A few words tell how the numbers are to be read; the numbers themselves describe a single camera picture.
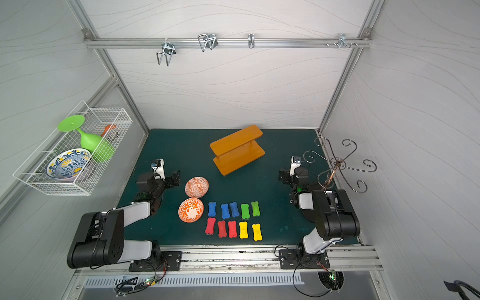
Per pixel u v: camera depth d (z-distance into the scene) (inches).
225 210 33.8
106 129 30.3
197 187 37.1
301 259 26.5
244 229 31.5
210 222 32.3
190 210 33.9
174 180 32.9
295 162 32.3
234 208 33.9
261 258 29.6
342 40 30.1
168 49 30.9
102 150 25.1
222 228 31.7
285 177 33.8
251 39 28.4
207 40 30.1
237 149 37.7
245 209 33.9
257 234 31.0
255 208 33.9
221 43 30.8
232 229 31.5
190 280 27.7
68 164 24.3
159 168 31.3
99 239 16.7
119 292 26.7
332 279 28.2
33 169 21.9
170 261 29.0
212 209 33.8
